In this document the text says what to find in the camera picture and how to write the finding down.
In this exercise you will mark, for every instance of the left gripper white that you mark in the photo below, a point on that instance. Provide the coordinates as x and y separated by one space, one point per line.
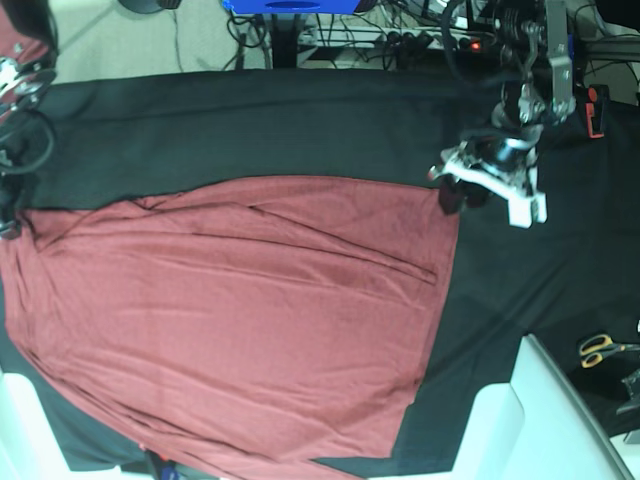
482 165

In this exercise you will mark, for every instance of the red long-sleeve T-shirt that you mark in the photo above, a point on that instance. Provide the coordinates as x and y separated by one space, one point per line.
250 329

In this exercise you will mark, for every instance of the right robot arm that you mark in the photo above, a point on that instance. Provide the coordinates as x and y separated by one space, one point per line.
29 53

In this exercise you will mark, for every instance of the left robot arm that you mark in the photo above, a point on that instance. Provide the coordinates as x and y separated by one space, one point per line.
535 80

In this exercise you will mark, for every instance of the orange and black clamp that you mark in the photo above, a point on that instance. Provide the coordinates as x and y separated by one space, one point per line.
595 110

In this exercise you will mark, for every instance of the white foam block left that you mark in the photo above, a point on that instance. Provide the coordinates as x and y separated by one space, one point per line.
29 450

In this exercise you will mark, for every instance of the white foam block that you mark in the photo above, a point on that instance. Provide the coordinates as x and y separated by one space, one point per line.
535 426
29 450

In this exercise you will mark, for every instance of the white foam block right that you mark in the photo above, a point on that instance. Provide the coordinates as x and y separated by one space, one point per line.
535 426

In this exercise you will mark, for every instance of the blue plastic bin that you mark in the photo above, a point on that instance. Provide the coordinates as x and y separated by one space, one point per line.
249 7

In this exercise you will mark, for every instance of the blue clamp on frame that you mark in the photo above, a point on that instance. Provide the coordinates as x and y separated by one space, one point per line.
570 46

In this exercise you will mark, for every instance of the yellow-handled scissors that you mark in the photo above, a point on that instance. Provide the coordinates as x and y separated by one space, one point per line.
598 348

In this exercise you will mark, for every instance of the black metal bracket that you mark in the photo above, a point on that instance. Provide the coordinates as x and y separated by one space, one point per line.
631 384

